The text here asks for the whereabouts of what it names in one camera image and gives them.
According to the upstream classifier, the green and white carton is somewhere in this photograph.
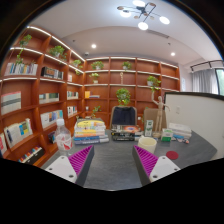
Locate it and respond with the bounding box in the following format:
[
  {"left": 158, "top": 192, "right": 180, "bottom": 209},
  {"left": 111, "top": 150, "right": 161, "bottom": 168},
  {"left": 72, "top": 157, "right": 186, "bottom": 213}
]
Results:
[{"left": 144, "top": 120, "right": 153, "bottom": 137}]

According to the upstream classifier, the small green white box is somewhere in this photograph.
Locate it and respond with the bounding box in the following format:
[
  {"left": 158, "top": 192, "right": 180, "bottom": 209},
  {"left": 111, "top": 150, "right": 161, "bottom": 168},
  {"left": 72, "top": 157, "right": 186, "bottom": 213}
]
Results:
[{"left": 161, "top": 128, "right": 173, "bottom": 142}]

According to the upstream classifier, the branched ceiling lamp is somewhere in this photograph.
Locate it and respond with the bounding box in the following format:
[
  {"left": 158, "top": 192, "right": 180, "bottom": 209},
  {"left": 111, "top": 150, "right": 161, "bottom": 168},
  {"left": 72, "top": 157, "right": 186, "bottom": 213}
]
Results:
[{"left": 117, "top": 0, "right": 170, "bottom": 31}]

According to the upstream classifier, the colourful stack of books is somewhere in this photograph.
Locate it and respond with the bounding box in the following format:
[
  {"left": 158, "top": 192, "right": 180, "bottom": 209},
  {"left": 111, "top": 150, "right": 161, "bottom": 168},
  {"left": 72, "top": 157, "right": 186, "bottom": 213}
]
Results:
[{"left": 74, "top": 118, "right": 109, "bottom": 145}]

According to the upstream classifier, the wooden wall bookshelf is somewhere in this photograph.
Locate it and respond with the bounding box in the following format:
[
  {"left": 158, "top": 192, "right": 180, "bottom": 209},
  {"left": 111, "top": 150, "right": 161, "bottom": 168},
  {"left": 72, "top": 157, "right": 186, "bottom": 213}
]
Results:
[{"left": 0, "top": 26, "right": 180, "bottom": 166}]

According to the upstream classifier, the dark stack of books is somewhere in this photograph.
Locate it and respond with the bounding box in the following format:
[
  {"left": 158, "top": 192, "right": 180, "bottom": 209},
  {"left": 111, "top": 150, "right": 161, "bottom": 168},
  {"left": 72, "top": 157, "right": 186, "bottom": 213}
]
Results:
[{"left": 111, "top": 124, "right": 143, "bottom": 141}]

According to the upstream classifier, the clear plastic water bottle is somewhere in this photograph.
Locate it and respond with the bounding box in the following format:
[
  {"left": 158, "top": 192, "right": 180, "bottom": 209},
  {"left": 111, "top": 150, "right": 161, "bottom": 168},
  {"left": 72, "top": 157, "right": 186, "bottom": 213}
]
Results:
[{"left": 55, "top": 118, "right": 73, "bottom": 156}]

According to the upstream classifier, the dark blue office chair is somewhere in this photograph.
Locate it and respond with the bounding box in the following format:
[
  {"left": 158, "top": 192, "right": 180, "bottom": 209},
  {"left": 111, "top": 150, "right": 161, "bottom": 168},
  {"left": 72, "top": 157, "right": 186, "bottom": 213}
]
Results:
[{"left": 110, "top": 106, "right": 137, "bottom": 126}]

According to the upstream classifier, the cream plastic cup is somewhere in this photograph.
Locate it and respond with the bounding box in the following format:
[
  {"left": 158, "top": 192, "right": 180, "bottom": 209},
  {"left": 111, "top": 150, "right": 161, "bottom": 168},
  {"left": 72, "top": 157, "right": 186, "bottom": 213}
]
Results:
[{"left": 138, "top": 137, "right": 157, "bottom": 153}]

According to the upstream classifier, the round red coaster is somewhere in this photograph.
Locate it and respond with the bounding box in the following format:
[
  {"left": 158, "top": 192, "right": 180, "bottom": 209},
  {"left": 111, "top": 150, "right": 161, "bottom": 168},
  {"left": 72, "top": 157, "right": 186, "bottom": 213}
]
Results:
[{"left": 166, "top": 151, "right": 179, "bottom": 160}]

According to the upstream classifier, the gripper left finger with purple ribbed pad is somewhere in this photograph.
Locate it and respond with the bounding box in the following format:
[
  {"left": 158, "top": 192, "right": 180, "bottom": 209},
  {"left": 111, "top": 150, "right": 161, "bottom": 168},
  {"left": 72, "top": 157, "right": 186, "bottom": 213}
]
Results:
[{"left": 45, "top": 145, "right": 94, "bottom": 187}]

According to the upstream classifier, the grey window curtain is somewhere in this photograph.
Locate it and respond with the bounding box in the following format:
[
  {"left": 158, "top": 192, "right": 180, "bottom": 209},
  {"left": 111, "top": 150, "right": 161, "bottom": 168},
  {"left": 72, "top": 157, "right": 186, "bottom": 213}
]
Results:
[{"left": 192, "top": 69, "right": 219, "bottom": 94}]

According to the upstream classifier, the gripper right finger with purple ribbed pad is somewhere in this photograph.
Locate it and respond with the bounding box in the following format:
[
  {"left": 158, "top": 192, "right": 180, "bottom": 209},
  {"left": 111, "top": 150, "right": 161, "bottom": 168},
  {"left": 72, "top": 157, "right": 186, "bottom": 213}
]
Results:
[{"left": 132, "top": 145, "right": 180, "bottom": 186}]

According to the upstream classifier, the brown cardboard box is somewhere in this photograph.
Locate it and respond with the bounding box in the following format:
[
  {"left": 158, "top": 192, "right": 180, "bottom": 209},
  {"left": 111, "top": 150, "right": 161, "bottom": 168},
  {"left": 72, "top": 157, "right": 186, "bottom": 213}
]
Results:
[{"left": 143, "top": 108, "right": 167, "bottom": 128}]

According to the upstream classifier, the white partition board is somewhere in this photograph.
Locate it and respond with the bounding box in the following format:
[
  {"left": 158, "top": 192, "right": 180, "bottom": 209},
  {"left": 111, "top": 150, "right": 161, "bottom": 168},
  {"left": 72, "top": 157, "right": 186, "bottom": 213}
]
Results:
[{"left": 165, "top": 92, "right": 224, "bottom": 159}]

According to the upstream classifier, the white stacked books right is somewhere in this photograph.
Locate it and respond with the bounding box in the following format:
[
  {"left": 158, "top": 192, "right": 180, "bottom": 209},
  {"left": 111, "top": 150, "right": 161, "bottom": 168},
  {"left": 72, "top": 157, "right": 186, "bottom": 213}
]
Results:
[{"left": 169, "top": 123, "right": 192, "bottom": 139}]

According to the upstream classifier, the wooden artist mannequin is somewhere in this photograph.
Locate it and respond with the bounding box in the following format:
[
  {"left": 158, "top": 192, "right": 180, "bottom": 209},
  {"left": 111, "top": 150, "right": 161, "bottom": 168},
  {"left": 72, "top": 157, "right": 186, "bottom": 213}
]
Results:
[{"left": 151, "top": 92, "right": 171, "bottom": 132}]

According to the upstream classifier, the potted green plant on shelf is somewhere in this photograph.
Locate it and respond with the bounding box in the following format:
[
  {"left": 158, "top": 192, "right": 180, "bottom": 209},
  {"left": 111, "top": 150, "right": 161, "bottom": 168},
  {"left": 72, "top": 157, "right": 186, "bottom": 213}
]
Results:
[{"left": 116, "top": 88, "right": 131, "bottom": 106}]

